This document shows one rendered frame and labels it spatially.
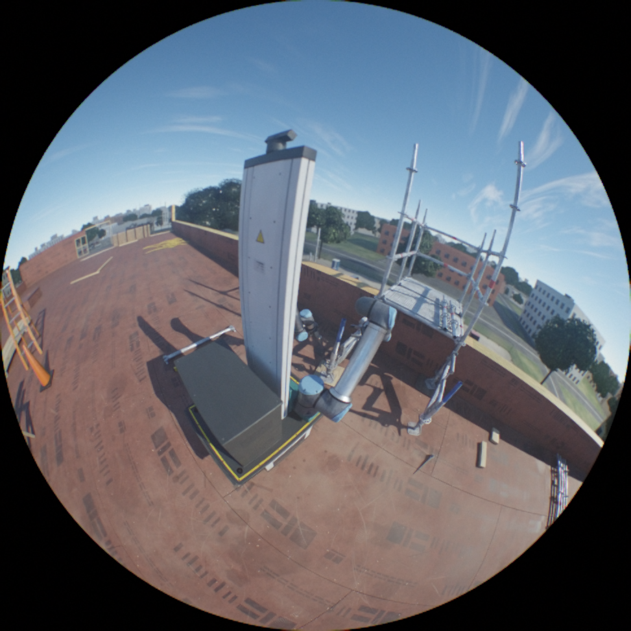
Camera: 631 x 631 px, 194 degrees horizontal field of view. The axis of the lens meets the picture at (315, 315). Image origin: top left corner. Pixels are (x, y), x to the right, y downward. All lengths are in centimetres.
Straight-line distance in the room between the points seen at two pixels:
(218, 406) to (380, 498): 141
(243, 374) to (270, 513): 110
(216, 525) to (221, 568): 39
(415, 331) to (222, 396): 208
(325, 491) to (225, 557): 97
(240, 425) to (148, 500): 137
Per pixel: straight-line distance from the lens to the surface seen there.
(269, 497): 159
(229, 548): 170
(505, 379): 271
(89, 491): 248
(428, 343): 238
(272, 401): 86
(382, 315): 100
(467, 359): 246
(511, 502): 301
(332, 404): 107
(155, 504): 191
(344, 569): 177
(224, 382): 94
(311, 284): 289
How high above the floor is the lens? 159
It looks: 33 degrees down
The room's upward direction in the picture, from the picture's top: 10 degrees clockwise
